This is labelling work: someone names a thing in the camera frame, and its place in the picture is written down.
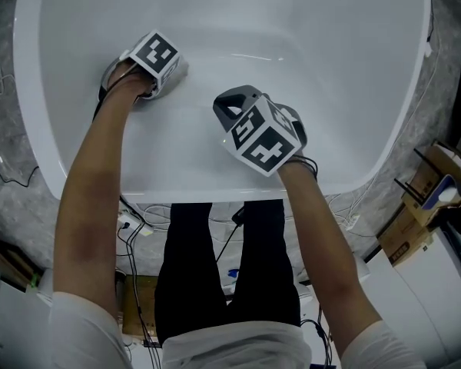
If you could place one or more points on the white fluffy cleaning cloth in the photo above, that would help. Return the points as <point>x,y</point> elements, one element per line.
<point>180,74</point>

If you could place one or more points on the person's left forearm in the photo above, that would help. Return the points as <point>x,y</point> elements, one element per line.
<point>88,206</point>

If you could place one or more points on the white power strip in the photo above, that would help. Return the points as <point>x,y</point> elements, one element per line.
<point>144,230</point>
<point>352,221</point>

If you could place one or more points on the white bathtub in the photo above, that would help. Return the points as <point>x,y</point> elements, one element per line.
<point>253,33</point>

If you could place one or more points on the person's right forearm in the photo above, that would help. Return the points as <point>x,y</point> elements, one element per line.
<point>322,237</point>

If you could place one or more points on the small black adapter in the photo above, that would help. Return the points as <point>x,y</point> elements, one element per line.
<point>239,217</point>

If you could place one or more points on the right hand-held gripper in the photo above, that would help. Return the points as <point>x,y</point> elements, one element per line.
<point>265,144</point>

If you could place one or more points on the flat cardboard box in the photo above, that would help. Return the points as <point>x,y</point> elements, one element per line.
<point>146,306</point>

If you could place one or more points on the person's black trousers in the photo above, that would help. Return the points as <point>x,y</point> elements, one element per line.
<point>192,283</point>

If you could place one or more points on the person's left hand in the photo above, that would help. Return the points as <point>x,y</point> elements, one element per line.
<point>132,77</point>

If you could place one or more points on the brown cardboard box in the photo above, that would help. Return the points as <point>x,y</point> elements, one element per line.
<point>413,210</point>
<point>399,240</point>

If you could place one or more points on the blue white padded case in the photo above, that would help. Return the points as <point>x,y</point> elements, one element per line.
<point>432,198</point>

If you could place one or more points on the black antenna router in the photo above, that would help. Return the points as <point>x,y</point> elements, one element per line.
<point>407,191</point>

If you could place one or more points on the person's white shirt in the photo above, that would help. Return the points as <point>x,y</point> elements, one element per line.
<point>234,348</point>

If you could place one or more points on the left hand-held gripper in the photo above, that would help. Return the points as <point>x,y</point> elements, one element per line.
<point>155,52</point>

